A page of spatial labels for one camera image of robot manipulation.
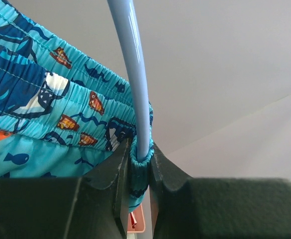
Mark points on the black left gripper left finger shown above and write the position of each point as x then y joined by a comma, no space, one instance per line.
94,206

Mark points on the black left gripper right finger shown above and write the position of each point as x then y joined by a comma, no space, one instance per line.
184,207

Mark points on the blue shark print shorts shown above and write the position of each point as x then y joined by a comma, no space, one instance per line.
61,112

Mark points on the light blue wire hanger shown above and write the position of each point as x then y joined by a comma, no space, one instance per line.
125,21

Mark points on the red white striped sock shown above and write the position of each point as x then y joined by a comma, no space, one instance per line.
133,220

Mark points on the pink divided organizer box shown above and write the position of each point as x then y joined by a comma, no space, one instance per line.
140,227

